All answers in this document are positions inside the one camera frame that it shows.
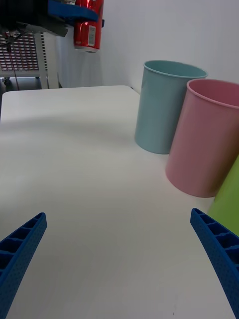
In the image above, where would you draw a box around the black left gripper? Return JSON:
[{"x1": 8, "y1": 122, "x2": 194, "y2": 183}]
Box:
[{"x1": 0, "y1": 0, "x2": 99, "y2": 37}]

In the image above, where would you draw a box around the white workbench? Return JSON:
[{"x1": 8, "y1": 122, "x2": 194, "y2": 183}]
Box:
[{"x1": 0, "y1": 23, "x2": 50, "y2": 90}]

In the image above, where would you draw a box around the red drink can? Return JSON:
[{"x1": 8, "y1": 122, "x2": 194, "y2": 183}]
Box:
[{"x1": 73, "y1": 0, "x2": 104, "y2": 54}]

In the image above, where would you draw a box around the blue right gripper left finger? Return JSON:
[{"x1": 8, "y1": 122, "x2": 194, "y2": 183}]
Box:
[{"x1": 0, "y1": 212, "x2": 48, "y2": 319}]

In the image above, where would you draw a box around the red parts drawer cabinet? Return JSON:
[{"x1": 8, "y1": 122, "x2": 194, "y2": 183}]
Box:
[{"x1": 0, "y1": 31, "x2": 40, "y2": 72}]

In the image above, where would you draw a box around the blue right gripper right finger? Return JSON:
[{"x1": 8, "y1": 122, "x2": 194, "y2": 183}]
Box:
[{"x1": 190, "y1": 208, "x2": 239, "y2": 319}]

